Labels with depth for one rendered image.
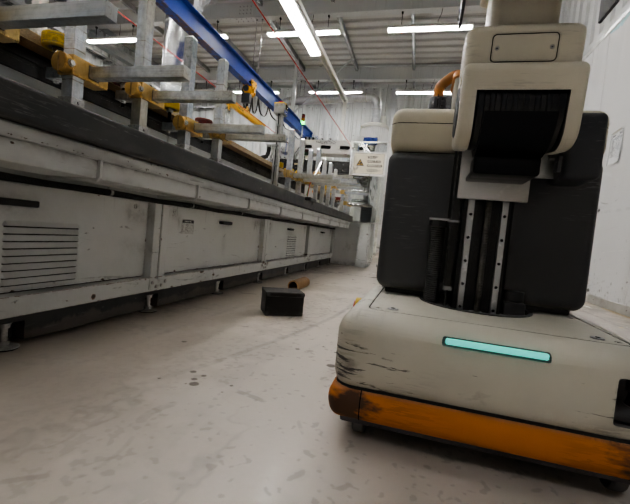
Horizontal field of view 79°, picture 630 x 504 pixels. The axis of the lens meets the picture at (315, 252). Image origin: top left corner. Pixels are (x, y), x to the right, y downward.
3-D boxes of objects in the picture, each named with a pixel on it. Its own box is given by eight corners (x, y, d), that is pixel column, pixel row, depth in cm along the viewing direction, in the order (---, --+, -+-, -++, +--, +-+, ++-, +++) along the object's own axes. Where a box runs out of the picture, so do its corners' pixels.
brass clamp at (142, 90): (165, 109, 132) (167, 94, 132) (138, 94, 119) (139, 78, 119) (150, 109, 134) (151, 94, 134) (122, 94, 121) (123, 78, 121)
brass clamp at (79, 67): (109, 91, 108) (110, 72, 108) (67, 70, 95) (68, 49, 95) (91, 90, 110) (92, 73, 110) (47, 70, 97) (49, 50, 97)
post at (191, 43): (188, 163, 151) (198, 38, 148) (183, 161, 147) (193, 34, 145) (180, 163, 152) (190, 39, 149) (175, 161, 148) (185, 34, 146)
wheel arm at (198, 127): (264, 137, 146) (265, 126, 146) (261, 134, 143) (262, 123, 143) (166, 134, 157) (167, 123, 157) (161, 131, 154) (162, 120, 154)
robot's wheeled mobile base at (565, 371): (364, 342, 146) (371, 277, 144) (551, 374, 129) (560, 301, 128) (321, 423, 81) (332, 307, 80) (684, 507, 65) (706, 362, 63)
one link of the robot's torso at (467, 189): (454, 200, 101) (465, 105, 100) (576, 208, 94) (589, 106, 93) (467, 186, 76) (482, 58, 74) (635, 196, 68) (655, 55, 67)
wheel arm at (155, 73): (190, 85, 98) (192, 68, 98) (182, 80, 95) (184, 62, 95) (56, 85, 109) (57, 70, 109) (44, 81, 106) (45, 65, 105)
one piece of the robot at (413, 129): (377, 313, 137) (403, 75, 132) (548, 338, 123) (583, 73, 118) (365, 335, 104) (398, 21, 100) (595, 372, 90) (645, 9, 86)
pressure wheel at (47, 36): (34, 68, 102) (36, 24, 101) (45, 79, 109) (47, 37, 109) (68, 74, 104) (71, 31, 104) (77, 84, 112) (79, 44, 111)
